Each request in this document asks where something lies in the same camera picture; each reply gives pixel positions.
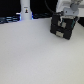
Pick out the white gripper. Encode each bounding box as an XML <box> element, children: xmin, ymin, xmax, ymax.
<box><xmin>56</xmin><ymin>0</ymin><xmax>84</xmax><ymax>28</ymax></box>

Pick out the black kcup holder drawer box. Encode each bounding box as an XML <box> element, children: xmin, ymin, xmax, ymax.
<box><xmin>50</xmin><ymin>15</ymin><xmax>74</xmax><ymax>40</ymax></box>

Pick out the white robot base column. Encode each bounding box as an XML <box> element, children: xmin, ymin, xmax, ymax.
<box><xmin>20</xmin><ymin>0</ymin><xmax>32</xmax><ymax>20</ymax></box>

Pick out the black cable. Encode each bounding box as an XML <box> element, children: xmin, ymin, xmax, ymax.
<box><xmin>43</xmin><ymin>0</ymin><xmax>58</xmax><ymax>14</ymax></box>

